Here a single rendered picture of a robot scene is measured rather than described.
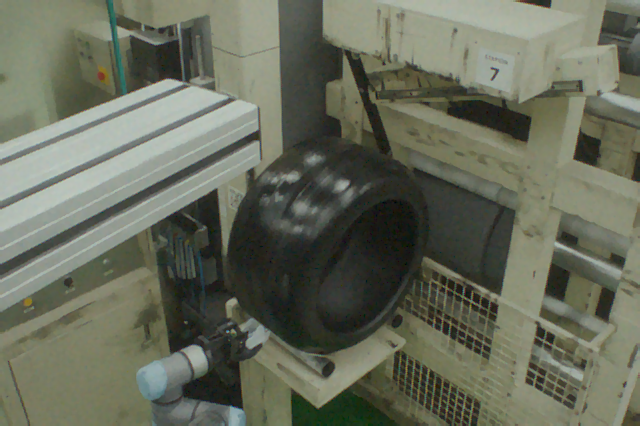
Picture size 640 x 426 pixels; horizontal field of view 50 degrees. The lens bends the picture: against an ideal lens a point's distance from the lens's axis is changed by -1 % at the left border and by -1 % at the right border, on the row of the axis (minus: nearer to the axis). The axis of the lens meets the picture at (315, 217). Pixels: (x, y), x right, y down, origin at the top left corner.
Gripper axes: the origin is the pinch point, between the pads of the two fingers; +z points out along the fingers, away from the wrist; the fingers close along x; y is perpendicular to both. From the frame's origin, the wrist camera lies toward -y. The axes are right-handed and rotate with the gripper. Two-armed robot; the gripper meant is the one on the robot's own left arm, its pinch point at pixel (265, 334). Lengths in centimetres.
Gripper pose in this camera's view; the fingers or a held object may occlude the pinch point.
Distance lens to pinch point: 177.3
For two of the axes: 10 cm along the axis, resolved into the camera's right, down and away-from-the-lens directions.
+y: 0.9, -8.9, -4.5
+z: 7.2, -2.6, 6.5
